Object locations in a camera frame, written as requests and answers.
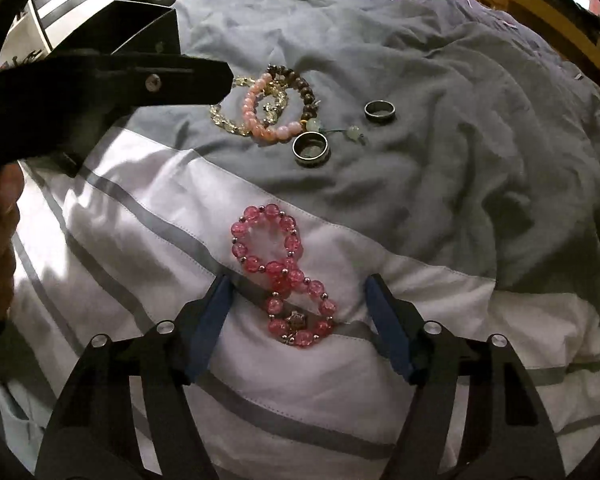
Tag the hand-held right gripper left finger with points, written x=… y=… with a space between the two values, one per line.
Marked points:
x=211 y=327

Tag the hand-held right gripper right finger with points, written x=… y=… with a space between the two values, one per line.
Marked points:
x=387 y=327

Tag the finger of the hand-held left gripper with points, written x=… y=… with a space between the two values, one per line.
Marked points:
x=180 y=80
x=140 y=30

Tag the grey white striped duvet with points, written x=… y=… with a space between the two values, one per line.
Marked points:
x=430 y=185

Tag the person's left hand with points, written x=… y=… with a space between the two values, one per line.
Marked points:
x=0 y=260

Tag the wooden bed frame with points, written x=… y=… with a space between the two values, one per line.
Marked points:
x=530 y=5

